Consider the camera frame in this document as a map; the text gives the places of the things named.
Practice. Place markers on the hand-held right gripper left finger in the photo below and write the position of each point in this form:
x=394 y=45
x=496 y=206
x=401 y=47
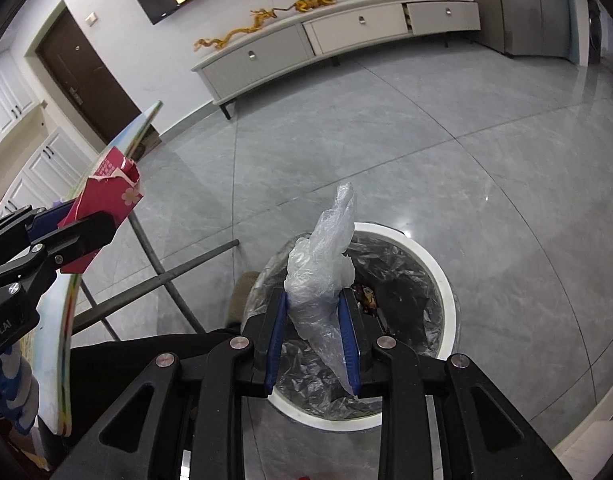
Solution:
x=276 y=345

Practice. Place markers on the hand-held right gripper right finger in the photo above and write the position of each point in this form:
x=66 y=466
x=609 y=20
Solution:
x=349 y=345

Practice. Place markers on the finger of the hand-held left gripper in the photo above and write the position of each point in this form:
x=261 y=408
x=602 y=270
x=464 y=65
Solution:
x=81 y=235
x=49 y=220

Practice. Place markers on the pink carton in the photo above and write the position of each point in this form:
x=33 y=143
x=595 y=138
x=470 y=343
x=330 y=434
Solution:
x=106 y=195

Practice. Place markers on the brown snack wrapper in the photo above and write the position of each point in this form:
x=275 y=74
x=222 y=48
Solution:
x=367 y=297

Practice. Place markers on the clear plastic bag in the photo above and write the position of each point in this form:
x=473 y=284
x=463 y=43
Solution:
x=316 y=270

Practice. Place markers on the black bin liner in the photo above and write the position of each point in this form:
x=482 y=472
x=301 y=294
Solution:
x=411 y=285

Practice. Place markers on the white round bin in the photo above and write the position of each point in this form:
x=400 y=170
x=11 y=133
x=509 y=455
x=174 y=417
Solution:
x=446 y=300

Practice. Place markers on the landscape print table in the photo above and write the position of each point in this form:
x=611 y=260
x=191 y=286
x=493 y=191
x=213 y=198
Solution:
x=54 y=350

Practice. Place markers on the brown round stool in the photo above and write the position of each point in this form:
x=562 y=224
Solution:
x=239 y=300

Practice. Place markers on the white base cabinets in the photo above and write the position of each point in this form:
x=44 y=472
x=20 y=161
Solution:
x=51 y=160

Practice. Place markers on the dark brown door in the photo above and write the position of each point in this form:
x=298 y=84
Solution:
x=81 y=75

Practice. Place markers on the white tv cabinet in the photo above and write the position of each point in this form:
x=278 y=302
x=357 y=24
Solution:
x=266 y=60

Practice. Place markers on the golden dragon figurine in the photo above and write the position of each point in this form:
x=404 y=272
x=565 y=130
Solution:
x=259 y=19

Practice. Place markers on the golden tiger figurine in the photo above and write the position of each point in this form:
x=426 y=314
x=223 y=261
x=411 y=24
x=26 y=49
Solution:
x=314 y=2

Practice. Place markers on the grey refrigerator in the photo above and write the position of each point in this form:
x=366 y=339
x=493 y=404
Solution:
x=516 y=5

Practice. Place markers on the white wall cabinets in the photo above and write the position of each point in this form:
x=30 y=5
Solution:
x=6 y=95

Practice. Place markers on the white light switch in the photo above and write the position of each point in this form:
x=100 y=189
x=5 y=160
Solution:
x=92 y=18

